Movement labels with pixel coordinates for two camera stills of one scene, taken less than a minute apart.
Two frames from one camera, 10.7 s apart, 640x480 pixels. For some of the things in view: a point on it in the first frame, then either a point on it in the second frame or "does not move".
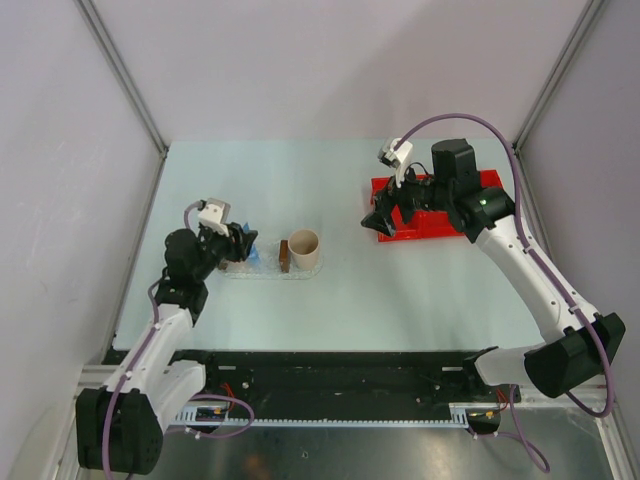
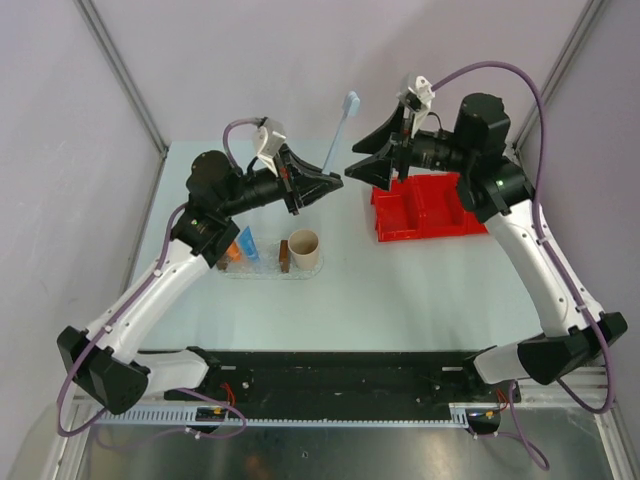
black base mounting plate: x=348 y=385 does not move
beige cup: x=303 y=245 does not move
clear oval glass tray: x=268 y=267 does not move
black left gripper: x=237 y=249 → x=294 y=185
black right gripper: x=385 y=200 → x=379 y=170
